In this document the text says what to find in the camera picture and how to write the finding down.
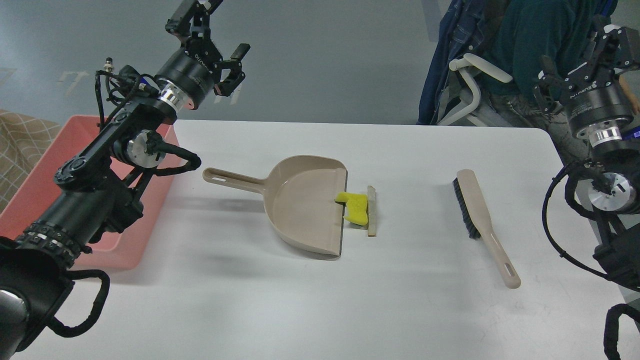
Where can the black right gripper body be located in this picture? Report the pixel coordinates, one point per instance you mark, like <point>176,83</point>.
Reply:
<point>599,103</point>

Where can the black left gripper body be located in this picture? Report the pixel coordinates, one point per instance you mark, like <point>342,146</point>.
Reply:
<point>191,68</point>

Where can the beige hand brush black bristles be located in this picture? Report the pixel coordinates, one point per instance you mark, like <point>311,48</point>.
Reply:
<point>479,225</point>

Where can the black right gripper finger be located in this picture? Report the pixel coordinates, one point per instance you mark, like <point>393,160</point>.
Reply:
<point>551,92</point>
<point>614,46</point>

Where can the yellow green sponge piece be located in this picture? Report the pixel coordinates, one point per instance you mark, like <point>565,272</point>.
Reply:
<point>356,205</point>

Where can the beige checkered cloth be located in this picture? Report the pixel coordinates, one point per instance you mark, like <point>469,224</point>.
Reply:
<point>23,141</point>

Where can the white office chair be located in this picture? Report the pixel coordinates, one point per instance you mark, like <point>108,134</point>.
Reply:
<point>461,102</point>

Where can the seated person in teal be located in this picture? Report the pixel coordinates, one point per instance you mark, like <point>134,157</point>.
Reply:
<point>529,29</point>

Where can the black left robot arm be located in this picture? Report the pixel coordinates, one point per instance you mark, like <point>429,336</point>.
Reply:
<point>102,186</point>

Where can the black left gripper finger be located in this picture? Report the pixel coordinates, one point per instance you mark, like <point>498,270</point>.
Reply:
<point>192,19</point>
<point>236,75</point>

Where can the beige bread slice piece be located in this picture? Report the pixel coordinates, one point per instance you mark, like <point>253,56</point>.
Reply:
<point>372,225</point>

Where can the beige plastic dustpan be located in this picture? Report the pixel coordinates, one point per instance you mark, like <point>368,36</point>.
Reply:
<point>299,200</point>

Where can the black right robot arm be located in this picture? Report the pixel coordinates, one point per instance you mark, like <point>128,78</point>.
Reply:
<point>605,185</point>

